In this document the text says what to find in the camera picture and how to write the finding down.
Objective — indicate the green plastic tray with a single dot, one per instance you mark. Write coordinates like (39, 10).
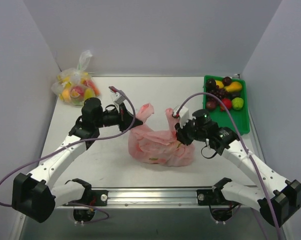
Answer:
(229, 118)

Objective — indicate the green fake custard apple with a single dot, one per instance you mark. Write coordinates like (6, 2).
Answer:
(237, 103)

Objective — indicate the orange yellow fake pear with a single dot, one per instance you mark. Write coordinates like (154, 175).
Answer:
(234, 87)

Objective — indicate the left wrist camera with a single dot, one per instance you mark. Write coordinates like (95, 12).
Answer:
(117, 98)

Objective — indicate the dark fake mangosteen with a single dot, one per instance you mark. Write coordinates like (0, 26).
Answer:
(210, 84)

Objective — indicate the dark fake grapes bunch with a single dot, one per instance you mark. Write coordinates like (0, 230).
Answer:
(220, 93)

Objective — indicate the pink plastic bag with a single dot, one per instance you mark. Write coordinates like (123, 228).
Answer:
(158, 147)

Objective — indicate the aluminium front rail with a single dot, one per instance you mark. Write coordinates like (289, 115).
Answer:
(153, 197)

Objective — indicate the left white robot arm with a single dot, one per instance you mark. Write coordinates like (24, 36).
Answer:
(50, 170)

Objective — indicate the red fake pomegranate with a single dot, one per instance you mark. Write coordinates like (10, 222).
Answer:
(227, 104)

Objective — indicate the black fake fruit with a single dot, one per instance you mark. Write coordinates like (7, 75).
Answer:
(235, 95)

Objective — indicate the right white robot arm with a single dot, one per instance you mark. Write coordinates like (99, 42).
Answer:
(266, 180)

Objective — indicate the dark purple fake plum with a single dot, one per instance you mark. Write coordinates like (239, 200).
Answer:
(227, 81)

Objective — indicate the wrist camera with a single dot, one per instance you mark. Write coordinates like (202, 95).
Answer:
(117, 98)
(181, 114)

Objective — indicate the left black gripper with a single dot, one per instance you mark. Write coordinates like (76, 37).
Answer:
(124, 118)

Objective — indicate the yellow fake mango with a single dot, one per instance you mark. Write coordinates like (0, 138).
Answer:
(219, 84)

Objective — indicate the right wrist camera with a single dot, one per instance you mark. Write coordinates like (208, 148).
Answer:
(181, 114)

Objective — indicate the dark maroon fake fruit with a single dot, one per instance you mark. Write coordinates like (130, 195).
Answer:
(210, 105)

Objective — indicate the clear bag of fruits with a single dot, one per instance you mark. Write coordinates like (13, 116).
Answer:
(75, 85)

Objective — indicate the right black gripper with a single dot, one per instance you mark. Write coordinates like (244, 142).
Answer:
(184, 132)

